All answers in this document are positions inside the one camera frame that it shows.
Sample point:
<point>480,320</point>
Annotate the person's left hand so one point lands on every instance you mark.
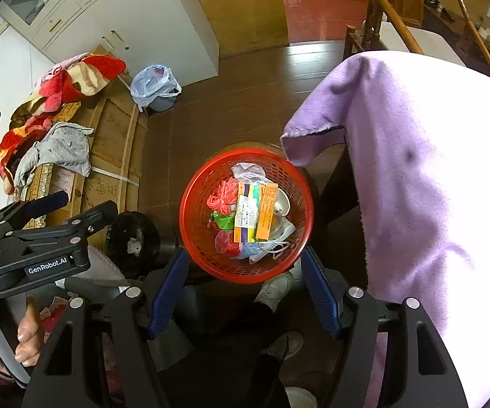
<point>30,335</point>

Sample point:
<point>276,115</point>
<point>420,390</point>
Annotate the purple table cloth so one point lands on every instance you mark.
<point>419,178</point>

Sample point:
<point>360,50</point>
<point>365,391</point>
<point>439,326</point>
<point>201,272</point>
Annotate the white plastic bag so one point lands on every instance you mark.
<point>247,172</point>

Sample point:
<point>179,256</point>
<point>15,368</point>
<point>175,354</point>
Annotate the white shoe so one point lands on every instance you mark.
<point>285,344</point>
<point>277,289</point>

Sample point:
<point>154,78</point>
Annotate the red plastic basket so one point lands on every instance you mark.
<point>198,229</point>

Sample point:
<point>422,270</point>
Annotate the wooden chair with white cushion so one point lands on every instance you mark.
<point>419,42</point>

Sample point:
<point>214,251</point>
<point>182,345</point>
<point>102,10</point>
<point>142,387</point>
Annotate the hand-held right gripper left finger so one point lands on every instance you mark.
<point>168,293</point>

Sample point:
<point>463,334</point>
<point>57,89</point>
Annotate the wall socket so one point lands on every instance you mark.
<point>1,29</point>

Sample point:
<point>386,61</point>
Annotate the black round container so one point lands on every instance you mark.
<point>132,238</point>

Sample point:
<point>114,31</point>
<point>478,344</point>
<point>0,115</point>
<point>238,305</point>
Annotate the bin with plastic bag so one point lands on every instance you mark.
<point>155,85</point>

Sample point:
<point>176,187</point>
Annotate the white cup face mask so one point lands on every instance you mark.
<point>285,210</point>

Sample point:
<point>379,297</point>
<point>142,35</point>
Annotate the round wooden stool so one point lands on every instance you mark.
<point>249,146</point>

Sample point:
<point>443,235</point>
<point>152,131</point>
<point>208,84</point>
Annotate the person's dark pants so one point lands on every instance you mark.
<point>228,348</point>

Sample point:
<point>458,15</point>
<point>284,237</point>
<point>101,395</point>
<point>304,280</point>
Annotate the red plastic cup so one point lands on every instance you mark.
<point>226,242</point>

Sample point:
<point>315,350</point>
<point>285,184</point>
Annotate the pink plastic net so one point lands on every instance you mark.
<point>223,197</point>

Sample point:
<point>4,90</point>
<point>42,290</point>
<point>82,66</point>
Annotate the blue face mask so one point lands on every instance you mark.
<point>257,248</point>

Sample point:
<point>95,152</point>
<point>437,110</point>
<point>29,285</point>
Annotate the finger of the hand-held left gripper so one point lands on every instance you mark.
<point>47,202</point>
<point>92,216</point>

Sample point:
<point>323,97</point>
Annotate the large cardboard box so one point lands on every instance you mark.
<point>113,148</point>

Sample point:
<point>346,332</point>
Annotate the white cabinet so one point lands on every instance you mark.
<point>143,21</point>

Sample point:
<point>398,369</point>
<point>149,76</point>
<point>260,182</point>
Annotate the striped yellow purple packet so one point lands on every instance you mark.
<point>247,212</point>

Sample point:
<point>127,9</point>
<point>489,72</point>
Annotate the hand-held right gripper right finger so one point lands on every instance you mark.
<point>319,293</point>

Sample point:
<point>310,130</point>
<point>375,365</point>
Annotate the grey cloth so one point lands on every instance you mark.
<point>64,146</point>

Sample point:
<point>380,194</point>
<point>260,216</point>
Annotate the orange packet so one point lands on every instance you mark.
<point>266,210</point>

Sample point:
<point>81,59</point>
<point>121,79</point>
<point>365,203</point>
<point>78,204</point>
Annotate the green wrapper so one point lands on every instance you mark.
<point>223,221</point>

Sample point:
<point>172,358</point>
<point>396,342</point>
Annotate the red floral blanket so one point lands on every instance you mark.
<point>70,80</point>

